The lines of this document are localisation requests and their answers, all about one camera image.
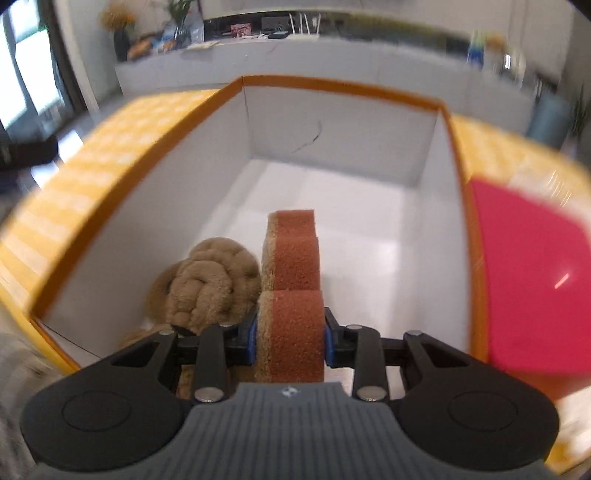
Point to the white router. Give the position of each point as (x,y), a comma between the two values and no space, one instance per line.
(304,24)

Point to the red lid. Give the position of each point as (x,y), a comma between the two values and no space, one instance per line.
(531,277)

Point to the snack bags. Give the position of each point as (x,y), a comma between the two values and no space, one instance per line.
(152,42)

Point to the white tv cabinet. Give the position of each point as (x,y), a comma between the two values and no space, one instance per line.
(351,60)

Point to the glass balcony door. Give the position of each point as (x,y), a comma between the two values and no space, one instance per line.
(27,69)

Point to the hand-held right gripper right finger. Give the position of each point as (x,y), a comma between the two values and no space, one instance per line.
(328,342)

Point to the yellow checked tablecloth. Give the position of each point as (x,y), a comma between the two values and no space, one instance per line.
(92,152)

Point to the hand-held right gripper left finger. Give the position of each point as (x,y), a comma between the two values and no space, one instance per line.
(252,342)

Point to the red-brown scouring sponge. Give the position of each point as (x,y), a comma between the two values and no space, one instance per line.
(293,258)

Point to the brown plush toy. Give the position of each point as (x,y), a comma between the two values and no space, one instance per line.
(207,281)

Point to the small pink picture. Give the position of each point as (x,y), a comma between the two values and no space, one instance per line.
(241,30)

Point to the black vase with dried flowers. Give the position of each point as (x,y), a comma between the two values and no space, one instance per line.
(121,41)

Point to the orange-rimmed white storage box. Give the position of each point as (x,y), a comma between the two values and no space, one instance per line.
(351,138)

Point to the glass vase with green plant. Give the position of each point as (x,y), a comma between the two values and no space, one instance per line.
(181,25)

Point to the blue-grey pedal bin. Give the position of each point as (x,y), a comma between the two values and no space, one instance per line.
(548,121)

